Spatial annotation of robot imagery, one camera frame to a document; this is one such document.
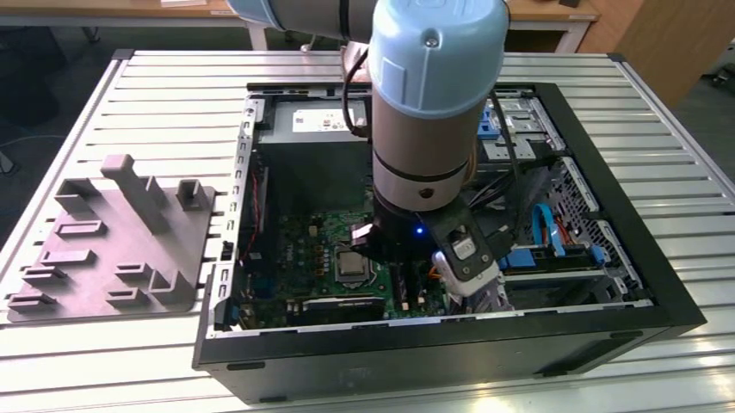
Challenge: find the silver CPU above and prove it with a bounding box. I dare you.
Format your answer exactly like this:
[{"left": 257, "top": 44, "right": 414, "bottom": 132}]
[{"left": 334, "top": 250, "right": 369, "bottom": 277}]

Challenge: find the metal socket cover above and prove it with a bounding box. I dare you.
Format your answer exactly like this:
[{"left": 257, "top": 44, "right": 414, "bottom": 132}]
[{"left": 328, "top": 241, "right": 378, "bottom": 288}]

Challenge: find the green motherboard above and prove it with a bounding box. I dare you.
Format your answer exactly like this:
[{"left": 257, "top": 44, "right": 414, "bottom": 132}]
[{"left": 237, "top": 206, "right": 454, "bottom": 330}]

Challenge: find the black graphics card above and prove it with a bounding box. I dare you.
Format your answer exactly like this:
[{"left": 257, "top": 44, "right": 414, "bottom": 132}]
[{"left": 285, "top": 295, "right": 386, "bottom": 326}]

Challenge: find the grey power supply unit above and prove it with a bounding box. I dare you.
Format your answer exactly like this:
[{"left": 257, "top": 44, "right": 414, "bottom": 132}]
[{"left": 254, "top": 101, "right": 374, "bottom": 214}]

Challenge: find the hard disk in blue carrier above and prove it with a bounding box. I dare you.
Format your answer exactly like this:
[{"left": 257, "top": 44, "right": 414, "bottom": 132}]
[{"left": 496, "top": 244, "right": 605, "bottom": 273}]

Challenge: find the metal disk bay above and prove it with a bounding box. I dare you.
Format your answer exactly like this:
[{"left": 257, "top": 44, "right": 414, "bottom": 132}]
[{"left": 497, "top": 251, "right": 653, "bottom": 311}]

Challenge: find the blue plastic drive latch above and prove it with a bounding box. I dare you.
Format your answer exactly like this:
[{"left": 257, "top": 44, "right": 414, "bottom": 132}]
[{"left": 474, "top": 109, "right": 500, "bottom": 141}]

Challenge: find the black open PC case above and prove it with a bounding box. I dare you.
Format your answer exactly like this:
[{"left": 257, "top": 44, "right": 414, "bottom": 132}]
[{"left": 190, "top": 81, "right": 708, "bottom": 406}]

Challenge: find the metal drive cage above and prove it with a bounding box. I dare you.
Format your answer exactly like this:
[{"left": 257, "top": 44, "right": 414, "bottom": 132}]
[{"left": 474, "top": 92, "right": 569, "bottom": 187}]

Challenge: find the grey parts rack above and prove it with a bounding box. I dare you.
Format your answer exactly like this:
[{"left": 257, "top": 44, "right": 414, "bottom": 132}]
[{"left": 3, "top": 153, "right": 218, "bottom": 324}]

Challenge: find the brown wooden cabinet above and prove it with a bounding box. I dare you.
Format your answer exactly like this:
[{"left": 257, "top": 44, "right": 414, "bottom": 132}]
[{"left": 578, "top": 0, "right": 735, "bottom": 111}]

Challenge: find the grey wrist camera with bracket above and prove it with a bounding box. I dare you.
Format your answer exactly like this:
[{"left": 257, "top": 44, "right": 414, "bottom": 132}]
[{"left": 413, "top": 201, "right": 501, "bottom": 299}]

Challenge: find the black cable bundle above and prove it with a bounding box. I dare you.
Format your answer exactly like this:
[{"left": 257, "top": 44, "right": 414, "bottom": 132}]
[{"left": 458, "top": 157, "right": 564, "bottom": 216}]

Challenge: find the black camera cable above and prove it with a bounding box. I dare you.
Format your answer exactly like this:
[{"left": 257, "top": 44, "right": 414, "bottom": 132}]
[{"left": 484, "top": 85, "right": 524, "bottom": 259}]

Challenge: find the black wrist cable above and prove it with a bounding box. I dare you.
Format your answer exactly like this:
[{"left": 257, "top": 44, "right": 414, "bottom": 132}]
[{"left": 340, "top": 40, "right": 372, "bottom": 139}]

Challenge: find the blue flat data wire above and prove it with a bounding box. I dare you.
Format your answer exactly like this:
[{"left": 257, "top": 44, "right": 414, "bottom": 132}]
[{"left": 532, "top": 201, "right": 568, "bottom": 259}]

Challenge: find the wooden desk white frame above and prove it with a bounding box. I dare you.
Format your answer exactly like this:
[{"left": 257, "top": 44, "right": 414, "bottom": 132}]
[{"left": 0, "top": 0, "right": 602, "bottom": 55}]

